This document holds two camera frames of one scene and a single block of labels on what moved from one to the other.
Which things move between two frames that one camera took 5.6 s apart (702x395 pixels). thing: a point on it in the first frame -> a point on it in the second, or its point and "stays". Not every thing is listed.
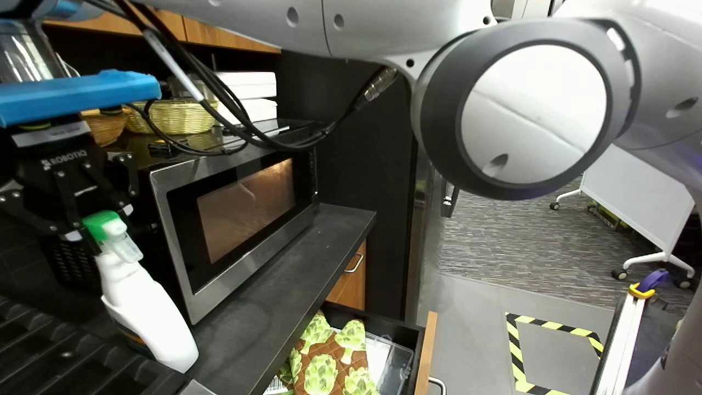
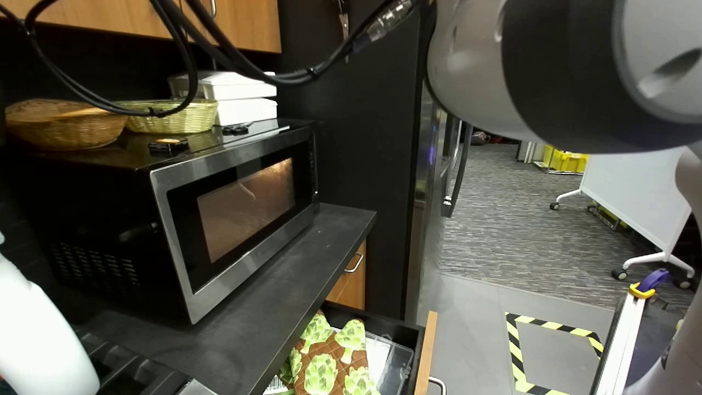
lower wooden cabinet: (349, 289) stays
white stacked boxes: (258, 92) stays
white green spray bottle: (136, 297) -> (38, 350)
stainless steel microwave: (207, 211) stays
